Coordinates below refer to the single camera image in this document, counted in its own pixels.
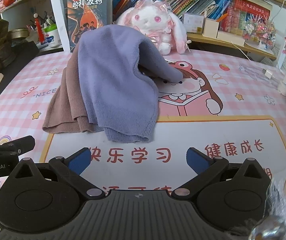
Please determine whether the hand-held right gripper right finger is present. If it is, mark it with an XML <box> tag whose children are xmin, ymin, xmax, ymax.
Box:
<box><xmin>171</xmin><ymin>147</ymin><xmax>271</xmax><ymax>200</ymax></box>

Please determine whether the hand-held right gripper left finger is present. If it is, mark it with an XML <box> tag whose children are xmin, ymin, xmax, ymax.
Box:
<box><xmin>8</xmin><ymin>147</ymin><xmax>106</xmax><ymax>200</ymax></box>

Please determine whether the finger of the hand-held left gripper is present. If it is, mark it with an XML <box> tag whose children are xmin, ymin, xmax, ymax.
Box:
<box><xmin>0</xmin><ymin>135</ymin><xmax>36</xmax><ymax>156</ymax></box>

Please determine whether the mauve knit garment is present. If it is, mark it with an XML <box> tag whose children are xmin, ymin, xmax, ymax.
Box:
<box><xmin>42</xmin><ymin>46</ymin><xmax>106</xmax><ymax>134</ymax></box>

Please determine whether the purple knit garment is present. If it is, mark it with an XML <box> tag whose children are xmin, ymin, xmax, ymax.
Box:
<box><xmin>78</xmin><ymin>25</ymin><xmax>183</xmax><ymax>143</ymax></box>

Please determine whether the pink checkered printed desk mat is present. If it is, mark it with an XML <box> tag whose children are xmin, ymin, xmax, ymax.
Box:
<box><xmin>0</xmin><ymin>47</ymin><xmax>286</xmax><ymax>220</ymax></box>

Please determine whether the round metal tin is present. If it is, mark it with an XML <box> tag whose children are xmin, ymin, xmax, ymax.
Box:
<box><xmin>8</xmin><ymin>27</ymin><xmax>31</xmax><ymax>40</ymax></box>

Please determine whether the white jar with green rim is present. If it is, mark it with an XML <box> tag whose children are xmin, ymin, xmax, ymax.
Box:
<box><xmin>44</xmin><ymin>25</ymin><xmax>64</xmax><ymax>48</ymax></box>

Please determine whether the red figure ornament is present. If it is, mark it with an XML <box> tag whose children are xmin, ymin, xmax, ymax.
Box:
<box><xmin>34</xmin><ymin>12</ymin><xmax>45</xmax><ymax>44</ymax></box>

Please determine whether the flat white box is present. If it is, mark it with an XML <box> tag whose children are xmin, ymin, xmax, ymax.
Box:
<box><xmin>217</xmin><ymin>31</ymin><xmax>246</xmax><ymax>47</ymax></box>

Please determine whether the bunch of pens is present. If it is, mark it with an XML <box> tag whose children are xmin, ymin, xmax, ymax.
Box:
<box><xmin>27</xmin><ymin>10</ymin><xmax>58</xmax><ymax>30</ymax></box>

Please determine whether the white shelf upright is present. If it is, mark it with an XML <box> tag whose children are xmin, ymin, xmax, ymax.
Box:
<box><xmin>47</xmin><ymin>0</ymin><xmax>70</xmax><ymax>53</ymax></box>

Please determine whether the white square box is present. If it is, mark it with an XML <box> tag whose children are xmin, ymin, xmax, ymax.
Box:
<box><xmin>203</xmin><ymin>18</ymin><xmax>220</xmax><ymax>37</ymax></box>

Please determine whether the colourful flower bouquet decoration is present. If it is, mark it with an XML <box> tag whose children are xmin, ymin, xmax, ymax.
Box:
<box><xmin>243</xmin><ymin>17</ymin><xmax>277</xmax><ymax>50</ymax></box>

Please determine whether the white and pink plush bunny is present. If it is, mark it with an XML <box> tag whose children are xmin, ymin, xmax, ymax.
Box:
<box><xmin>115</xmin><ymin>0</ymin><xmax>192</xmax><ymax>55</ymax></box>

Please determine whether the large fantasy novel book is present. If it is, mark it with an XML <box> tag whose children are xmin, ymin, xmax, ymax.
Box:
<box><xmin>67</xmin><ymin>0</ymin><xmax>113</xmax><ymax>53</ymax></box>

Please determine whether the red book set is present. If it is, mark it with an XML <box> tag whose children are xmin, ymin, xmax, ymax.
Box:
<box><xmin>220</xmin><ymin>0</ymin><xmax>271</xmax><ymax>34</ymax></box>

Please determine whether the row of colourful books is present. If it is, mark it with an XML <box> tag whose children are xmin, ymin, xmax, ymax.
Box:
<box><xmin>112</xmin><ymin>0</ymin><xmax>233</xmax><ymax>23</ymax></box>

